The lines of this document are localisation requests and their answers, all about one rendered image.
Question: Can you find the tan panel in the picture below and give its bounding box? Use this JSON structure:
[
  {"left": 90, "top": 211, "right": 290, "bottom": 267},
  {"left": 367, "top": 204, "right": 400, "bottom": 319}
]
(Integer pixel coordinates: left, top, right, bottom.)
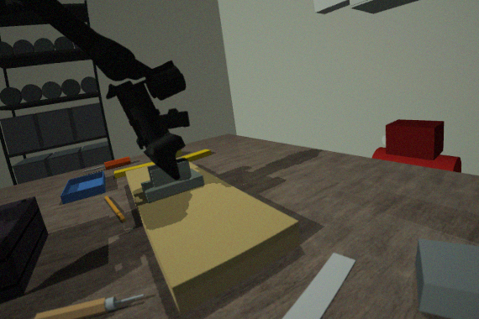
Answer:
[{"left": 125, "top": 161, "right": 300, "bottom": 315}]

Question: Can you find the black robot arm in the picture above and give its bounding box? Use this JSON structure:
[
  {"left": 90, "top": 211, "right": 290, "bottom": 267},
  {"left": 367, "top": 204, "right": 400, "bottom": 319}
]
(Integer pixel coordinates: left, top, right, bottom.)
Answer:
[{"left": 0, "top": 0, "right": 190, "bottom": 135}]

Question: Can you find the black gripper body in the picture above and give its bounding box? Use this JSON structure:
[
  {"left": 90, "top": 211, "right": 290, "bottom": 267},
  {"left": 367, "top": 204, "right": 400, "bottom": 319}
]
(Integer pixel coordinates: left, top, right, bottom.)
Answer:
[{"left": 128, "top": 105, "right": 186, "bottom": 164}]

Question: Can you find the pale grey flat strip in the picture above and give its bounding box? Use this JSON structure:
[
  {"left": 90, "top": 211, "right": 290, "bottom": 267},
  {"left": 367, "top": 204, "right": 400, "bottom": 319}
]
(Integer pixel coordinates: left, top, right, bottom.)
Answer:
[{"left": 282, "top": 253, "right": 355, "bottom": 319}]

